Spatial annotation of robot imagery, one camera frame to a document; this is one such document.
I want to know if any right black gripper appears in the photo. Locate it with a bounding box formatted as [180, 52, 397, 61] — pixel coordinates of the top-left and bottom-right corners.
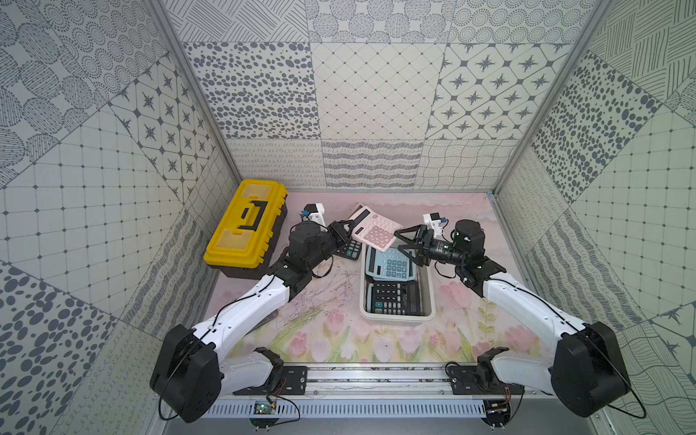
[393, 224, 466, 268]

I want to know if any small black calculator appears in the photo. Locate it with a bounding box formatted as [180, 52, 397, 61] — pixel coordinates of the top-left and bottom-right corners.
[335, 239, 363, 261]

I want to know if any white plastic storage box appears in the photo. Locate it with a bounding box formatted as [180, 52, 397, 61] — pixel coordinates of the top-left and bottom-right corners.
[360, 242, 436, 326]

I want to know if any pink calculator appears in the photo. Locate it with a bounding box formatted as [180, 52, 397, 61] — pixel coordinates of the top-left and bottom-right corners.
[350, 204, 403, 252]

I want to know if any small blue calculator back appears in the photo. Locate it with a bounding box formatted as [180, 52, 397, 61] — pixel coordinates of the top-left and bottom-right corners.
[365, 246, 417, 282]

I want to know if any black calculator back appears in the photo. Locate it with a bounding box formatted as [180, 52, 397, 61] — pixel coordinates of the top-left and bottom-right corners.
[365, 281, 422, 316]

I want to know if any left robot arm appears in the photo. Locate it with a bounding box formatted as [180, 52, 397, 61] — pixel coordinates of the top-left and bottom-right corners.
[150, 220, 355, 423]

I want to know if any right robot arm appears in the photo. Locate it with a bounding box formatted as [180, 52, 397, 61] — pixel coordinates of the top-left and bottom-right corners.
[394, 219, 633, 417]

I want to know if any yellow black toolbox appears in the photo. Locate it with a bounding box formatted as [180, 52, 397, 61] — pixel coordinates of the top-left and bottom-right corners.
[204, 179, 287, 280]

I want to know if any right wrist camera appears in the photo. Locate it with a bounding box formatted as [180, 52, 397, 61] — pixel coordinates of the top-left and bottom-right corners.
[423, 212, 449, 239]

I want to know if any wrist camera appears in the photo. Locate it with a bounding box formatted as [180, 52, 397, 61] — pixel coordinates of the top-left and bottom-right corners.
[423, 212, 449, 239]
[300, 203, 327, 231]

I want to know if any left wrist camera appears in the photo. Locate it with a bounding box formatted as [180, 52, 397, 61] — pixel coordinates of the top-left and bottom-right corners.
[300, 203, 327, 231]

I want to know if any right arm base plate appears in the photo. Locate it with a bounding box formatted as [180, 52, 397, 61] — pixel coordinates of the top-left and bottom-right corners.
[444, 362, 525, 396]

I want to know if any aluminium rail frame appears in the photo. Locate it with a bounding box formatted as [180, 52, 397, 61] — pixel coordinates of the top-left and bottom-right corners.
[199, 364, 559, 427]

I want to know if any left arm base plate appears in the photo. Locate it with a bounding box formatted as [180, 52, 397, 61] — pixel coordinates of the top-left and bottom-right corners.
[234, 365, 308, 396]

